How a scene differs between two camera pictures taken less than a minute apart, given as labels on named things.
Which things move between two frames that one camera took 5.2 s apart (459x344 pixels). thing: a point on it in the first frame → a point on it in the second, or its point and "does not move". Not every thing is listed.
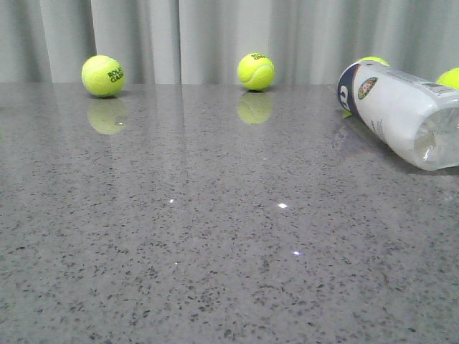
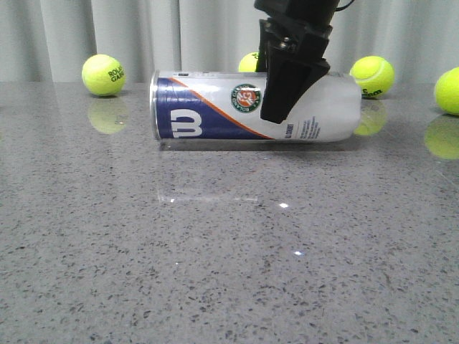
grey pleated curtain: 205,41 does not move
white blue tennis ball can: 417,118 → 226,106
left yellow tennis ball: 103,76 does not move
